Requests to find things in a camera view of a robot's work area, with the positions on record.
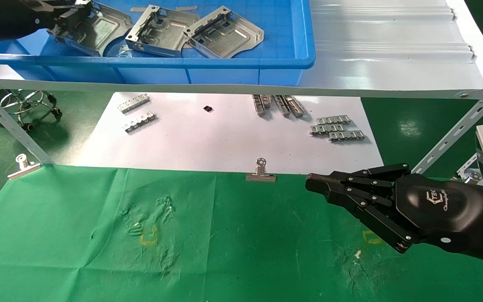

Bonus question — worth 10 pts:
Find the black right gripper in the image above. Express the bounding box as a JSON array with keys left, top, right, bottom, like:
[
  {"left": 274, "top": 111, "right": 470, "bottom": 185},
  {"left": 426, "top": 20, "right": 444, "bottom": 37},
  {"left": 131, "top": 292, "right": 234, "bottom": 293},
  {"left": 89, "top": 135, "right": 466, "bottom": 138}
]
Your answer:
[{"left": 306, "top": 163, "right": 483, "bottom": 267}]

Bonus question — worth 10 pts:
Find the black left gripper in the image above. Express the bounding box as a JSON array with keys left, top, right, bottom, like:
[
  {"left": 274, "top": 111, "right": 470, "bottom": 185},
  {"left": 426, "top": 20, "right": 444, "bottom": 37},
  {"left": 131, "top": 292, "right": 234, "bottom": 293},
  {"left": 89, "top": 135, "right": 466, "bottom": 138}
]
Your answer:
[{"left": 0, "top": 0, "right": 92, "bottom": 44}]

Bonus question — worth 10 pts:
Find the silver sheet metal bracket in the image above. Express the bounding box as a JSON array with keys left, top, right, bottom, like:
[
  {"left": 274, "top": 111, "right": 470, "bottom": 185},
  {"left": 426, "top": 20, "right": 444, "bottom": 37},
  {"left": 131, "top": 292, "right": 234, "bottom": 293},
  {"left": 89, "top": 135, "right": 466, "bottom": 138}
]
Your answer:
[
  {"left": 183, "top": 6, "right": 265, "bottom": 59},
  {"left": 125, "top": 5, "right": 201, "bottom": 58},
  {"left": 48, "top": 0, "right": 133, "bottom": 57}
]

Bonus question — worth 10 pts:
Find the silver linked metal strip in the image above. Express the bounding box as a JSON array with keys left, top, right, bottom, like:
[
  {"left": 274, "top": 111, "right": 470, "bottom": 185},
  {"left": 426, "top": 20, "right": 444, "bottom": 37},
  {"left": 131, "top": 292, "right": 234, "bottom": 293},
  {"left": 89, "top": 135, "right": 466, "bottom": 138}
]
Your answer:
[
  {"left": 316, "top": 116, "right": 351, "bottom": 125},
  {"left": 310, "top": 124, "right": 345, "bottom": 136},
  {"left": 329, "top": 130, "right": 366, "bottom": 142},
  {"left": 118, "top": 94, "right": 150, "bottom": 114},
  {"left": 123, "top": 111, "right": 158, "bottom": 133}
]

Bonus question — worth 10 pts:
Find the chrome stool base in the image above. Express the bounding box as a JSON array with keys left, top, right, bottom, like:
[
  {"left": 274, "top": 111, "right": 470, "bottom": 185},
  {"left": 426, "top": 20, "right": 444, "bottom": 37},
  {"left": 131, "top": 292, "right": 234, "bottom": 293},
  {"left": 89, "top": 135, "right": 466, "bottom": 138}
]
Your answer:
[{"left": 0, "top": 89, "right": 62, "bottom": 132}]

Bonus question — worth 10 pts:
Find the metal strips group top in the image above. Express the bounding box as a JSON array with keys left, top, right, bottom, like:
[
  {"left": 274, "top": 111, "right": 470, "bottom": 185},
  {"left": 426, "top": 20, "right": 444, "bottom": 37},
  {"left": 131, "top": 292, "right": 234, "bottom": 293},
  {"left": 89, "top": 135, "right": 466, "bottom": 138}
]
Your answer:
[{"left": 285, "top": 95, "right": 305, "bottom": 117}]

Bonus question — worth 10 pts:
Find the green table cloth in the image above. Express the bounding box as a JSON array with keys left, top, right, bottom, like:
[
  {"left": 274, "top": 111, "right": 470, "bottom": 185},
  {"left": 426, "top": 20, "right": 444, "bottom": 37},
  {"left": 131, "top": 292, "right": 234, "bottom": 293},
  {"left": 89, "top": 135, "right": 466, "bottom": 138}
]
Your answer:
[{"left": 0, "top": 164, "right": 483, "bottom": 302}]

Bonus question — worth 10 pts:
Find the white metal shelf rack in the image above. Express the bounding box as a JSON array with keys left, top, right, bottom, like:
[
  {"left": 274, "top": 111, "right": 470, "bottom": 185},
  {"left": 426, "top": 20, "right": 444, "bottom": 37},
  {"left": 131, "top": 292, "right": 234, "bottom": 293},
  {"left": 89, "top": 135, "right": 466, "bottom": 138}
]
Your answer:
[{"left": 0, "top": 0, "right": 483, "bottom": 175}]

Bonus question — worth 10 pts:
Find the blue plastic bin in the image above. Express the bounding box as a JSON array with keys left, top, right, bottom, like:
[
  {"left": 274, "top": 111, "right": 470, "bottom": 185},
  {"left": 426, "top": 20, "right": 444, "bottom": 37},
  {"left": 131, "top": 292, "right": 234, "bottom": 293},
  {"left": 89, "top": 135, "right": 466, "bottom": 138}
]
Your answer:
[{"left": 0, "top": 0, "right": 316, "bottom": 87}]

